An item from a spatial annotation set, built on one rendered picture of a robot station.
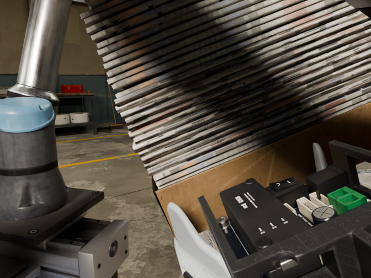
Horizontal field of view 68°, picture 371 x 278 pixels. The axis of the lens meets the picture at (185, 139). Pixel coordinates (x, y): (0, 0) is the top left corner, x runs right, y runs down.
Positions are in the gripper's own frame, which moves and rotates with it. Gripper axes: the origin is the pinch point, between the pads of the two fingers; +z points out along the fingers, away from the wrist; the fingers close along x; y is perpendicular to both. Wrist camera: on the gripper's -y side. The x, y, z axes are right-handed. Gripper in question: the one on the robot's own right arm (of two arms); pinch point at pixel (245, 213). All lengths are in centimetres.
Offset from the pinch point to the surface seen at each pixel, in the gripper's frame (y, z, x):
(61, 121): 2, 578, 191
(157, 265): -90, 130, 38
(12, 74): 125, 602, 244
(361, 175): -32, 45, -43
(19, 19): 219, 614, 186
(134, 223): -85, 184, 52
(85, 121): -16, 603, 153
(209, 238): -23.2, 33.5, 3.2
